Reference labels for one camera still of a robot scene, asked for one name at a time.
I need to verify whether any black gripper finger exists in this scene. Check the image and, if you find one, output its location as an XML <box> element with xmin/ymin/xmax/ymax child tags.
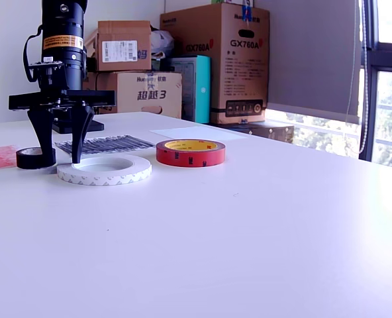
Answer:
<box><xmin>70</xmin><ymin>101</ymin><xmax>96</xmax><ymax>165</ymax></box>
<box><xmin>26</xmin><ymin>108</ymin><xmax>56</xmax><ymax>166</ymax></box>

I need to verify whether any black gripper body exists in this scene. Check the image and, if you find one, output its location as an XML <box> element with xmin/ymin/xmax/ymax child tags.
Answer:
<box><xmin>8</xmin><ymin>86</ymin><xmax>117</xmax><ymax>113</ymax></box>

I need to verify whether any black tape roll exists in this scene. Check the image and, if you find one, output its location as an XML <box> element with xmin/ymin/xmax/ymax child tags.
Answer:
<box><xmin>16</xmin><ymin>147</ymin><xmax>57</xmax><ymax>170</ymax></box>

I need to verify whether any white tape roll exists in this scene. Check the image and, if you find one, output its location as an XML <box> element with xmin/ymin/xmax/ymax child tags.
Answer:
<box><xmin>56</xmin><ymin>155</ymin><xmax>153</xmax><ymax>187</ymax></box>

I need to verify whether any red tape roll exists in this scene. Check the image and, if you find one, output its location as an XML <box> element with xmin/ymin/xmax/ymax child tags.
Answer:
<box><xmin>155</xmin><ymin>138</ymin><xmax>226</xmax><ymax>168</ymax></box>

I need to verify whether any blue tape strip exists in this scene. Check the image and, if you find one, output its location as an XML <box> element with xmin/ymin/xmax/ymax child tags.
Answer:
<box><xmin>241</xmin><ymin>0</ymin><xmax>254</xmax><ymax>23</ymax></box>

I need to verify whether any black scribbled paper sheet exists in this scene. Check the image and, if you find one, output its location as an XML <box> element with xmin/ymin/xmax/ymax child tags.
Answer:
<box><xmin>54</xmin><ymin>134</ymin><xmax>157</xmax><ymax>156</ymax></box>

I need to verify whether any cardboard box with blue print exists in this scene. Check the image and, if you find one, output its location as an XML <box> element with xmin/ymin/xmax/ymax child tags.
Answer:
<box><xmin>82</xmin><ymin>71</ymin><xmax>183</xmax><ymax>119</ymax></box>

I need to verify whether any cardboard box with white label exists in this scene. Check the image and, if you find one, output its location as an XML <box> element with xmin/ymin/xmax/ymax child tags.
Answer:
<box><xmin>83</xmin><ymin>20</ymin><xmax>153</xmax><ymax>73</ymax></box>

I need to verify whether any white plastic bag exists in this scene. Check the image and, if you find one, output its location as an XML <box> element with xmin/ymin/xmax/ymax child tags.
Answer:
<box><xmin>149</xmin><ymin>28</ymin><xmax>175</xmax><ymax>61</ymax></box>

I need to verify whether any teal and black box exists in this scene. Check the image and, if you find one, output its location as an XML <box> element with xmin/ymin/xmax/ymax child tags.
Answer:
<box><xmin>168</xmin><ymin>54</ymin><xmax>213</xmax><ymax>124</ymax></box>

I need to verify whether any blank white paper sheet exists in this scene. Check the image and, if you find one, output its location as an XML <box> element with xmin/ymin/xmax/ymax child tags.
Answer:
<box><xmin>149</xmin><ymin>125</ymin><xmax>246</xmax><ymax>143</ymax></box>

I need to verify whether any large GX760A cardboard box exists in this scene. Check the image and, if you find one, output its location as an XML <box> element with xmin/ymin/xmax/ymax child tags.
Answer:
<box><xmin>159</xmin><ymin>2</ymin><xmax>270</xmax><ymax>125</ymax></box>

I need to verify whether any grey roller blind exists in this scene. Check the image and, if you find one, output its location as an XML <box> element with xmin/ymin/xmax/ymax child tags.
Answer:
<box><xmin>254</xmin><ymin>0</ymin><xmax>362</xmax><ymax>124</ymax></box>

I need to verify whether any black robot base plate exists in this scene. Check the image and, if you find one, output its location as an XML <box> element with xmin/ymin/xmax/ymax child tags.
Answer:
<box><xmin>52</xmin><ymin>112</ymin><xmax>105</xmax><ymax>134</ymax></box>

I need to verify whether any black camera cable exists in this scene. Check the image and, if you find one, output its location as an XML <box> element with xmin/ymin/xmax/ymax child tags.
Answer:
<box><xmin>23</xmin><ymin>25</ymin><xmax>44</xmax><ymax>83</ymax></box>

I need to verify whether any thin white cord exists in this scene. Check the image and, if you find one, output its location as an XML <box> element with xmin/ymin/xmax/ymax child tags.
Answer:
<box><xmin>342</xmin><ymin>0</ymin><xmax>361</xmax><ymax>146</ymax></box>

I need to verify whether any white bead chain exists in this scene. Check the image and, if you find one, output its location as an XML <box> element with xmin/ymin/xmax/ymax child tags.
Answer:
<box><xmin>357</xmin><ymin>0</ymin><xmax>369</xmax><ymax>155</ymax></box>

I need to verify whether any dark window frame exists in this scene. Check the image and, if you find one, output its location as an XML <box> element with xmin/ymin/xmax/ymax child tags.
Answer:
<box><xmin>358</xmin><ymin>0</ymin><xmax>392</xmax><ymax>163</ymax></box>

